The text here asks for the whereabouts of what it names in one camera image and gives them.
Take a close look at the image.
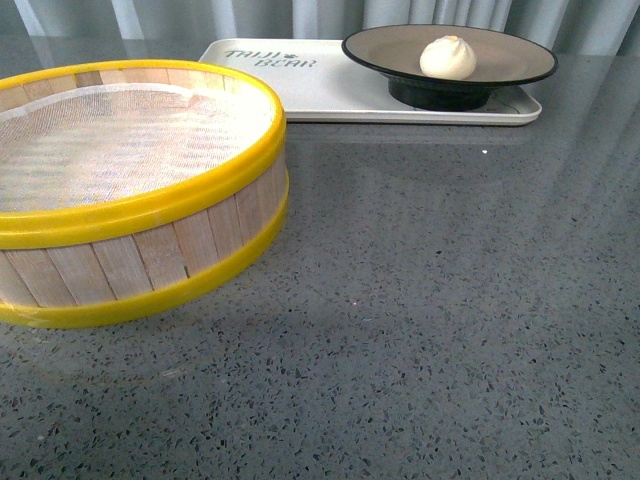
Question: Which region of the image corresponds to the white steamed bun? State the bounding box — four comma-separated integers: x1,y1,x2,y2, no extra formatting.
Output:
419,35,477,80

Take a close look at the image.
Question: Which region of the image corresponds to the beige plate with black rim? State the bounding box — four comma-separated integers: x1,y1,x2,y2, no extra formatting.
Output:
342,24,558,112

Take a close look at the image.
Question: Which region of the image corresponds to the white bear print tray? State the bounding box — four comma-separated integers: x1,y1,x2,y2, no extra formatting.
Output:
200,38,542,126

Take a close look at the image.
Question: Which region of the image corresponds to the white mesh steamer cloth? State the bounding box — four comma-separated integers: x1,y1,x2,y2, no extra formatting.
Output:
1,83,274,213

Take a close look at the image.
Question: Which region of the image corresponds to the yellow rimmed bamboo steamer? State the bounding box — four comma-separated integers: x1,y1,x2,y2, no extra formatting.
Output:
1,60,289,328

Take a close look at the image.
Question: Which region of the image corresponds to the grey pleated curtain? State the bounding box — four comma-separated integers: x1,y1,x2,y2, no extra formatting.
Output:
1,0,639,57

